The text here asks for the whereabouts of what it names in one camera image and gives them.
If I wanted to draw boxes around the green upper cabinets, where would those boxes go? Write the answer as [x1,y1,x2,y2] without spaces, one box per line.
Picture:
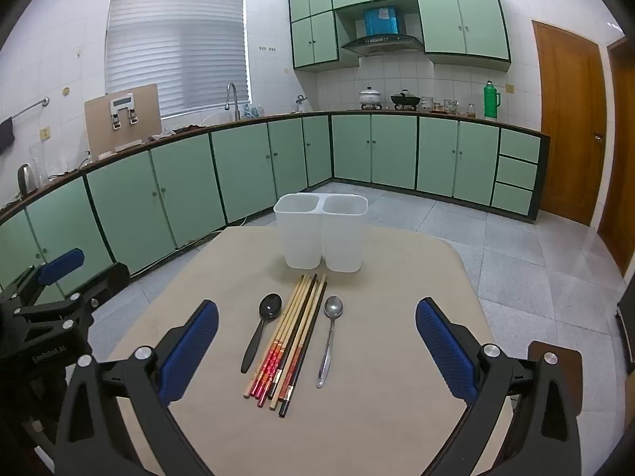
[288,0,512,74]

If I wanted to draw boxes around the black wok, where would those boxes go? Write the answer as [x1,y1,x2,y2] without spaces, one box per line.
[390,90,421,110]

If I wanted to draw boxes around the metal spoon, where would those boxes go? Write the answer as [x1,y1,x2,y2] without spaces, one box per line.
[316,296,344,388]

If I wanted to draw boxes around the cardboard box on counter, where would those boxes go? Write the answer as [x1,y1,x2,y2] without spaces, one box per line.
[83,83,162,157]

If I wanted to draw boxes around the green thermos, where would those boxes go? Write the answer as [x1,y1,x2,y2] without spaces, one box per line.
[483,81,502,120]

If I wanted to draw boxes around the metal kettle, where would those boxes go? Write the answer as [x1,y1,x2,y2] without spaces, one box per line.
[17,163,38,196]

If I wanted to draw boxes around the reddish brown chopstick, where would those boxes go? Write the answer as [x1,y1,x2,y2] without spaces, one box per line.
[284,276,328,402]

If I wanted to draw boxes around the white window blinds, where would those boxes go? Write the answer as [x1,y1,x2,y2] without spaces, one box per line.
[104,0,249,120]

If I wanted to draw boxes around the black plastic spoon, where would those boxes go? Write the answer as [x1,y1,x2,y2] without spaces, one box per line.
[241,294,283,374]

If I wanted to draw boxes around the plain bamboo chopstick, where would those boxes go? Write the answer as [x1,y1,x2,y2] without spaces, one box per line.
[243,276,304,399]

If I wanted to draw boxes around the red patterned bamboo chopstick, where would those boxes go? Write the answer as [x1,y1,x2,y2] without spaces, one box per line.
[255,276,312,407]
[275,276,326,402]
[268,276,324,411]
[249,276,308,397]

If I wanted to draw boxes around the range hood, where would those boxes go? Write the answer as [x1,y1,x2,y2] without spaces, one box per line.
[341,6,425,58]

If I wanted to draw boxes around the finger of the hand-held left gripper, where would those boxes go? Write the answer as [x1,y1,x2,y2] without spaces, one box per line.
[50,263,131,333]
[0,248,85,309]

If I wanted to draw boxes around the white clamp device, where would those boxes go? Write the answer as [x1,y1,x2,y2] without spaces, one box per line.
[108,93,139,131]

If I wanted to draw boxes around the green lower cabinets with counter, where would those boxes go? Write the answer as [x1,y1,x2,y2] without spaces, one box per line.
[0,109,550,308]

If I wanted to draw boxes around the black chopstick with label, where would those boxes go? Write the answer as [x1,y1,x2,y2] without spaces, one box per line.
[279,282,329,418]

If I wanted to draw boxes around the metal sink faucet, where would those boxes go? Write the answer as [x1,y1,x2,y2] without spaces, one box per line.
[225,83,241,121]

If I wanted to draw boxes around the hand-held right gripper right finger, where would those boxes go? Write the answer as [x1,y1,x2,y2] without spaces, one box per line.
[415,297,581,476]

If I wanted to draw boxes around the metal towel rail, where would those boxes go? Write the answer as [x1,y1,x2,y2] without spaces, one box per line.
[10,98,50,120]

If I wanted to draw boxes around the white double utensil holder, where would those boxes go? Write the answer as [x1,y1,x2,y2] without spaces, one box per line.
[274,192,369,273]

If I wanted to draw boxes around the black rack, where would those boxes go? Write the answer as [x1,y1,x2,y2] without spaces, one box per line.
[614,302,635,375]

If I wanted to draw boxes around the wooden door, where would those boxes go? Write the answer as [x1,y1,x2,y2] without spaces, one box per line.
[598,37,635,278]
[532,20,608,226]

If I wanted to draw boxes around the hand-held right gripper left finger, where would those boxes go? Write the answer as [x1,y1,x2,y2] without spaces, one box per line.
[54,299,220,476]

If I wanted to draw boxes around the plain black chopstick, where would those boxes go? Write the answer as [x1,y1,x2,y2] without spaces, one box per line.
[264,274,318,400]

